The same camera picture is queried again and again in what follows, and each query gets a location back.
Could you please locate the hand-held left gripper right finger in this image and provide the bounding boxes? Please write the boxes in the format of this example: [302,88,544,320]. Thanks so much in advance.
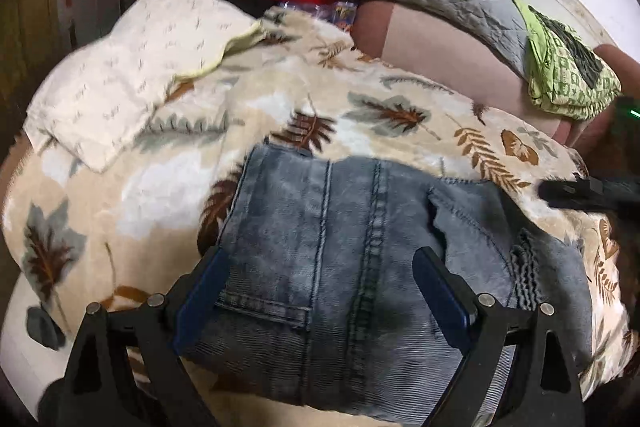
[412,246,586,427]

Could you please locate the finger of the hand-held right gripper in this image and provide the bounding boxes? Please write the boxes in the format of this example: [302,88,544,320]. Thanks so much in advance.
[537,174,613,212]

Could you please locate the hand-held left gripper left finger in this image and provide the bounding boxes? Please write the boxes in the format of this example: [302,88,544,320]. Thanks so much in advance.
[65,244,224,427]

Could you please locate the blue denim pants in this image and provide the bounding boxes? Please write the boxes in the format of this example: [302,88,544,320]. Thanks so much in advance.
[176,142,597,419]

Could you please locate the brown cushion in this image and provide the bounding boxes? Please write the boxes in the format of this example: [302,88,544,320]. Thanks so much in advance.
[592,43,640,108]

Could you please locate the green patterned cloth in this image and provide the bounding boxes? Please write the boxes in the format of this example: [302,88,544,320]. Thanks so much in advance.
[509,0,623,122]

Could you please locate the leaf print blanket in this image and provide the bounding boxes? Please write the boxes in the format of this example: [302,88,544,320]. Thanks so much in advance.
[0,4,640,427]

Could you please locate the pink bolster cushion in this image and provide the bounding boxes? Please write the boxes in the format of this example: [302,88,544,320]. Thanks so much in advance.
[351,0,583,148]

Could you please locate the white patterned pillow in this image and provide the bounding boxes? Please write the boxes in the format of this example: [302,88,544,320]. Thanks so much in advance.
[25,0,267,174]

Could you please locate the small colourful packet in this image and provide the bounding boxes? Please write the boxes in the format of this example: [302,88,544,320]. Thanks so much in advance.
[277,0,360,32]

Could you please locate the brown wooden furniture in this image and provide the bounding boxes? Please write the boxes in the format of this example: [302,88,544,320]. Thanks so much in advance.
[0,0,76,168]

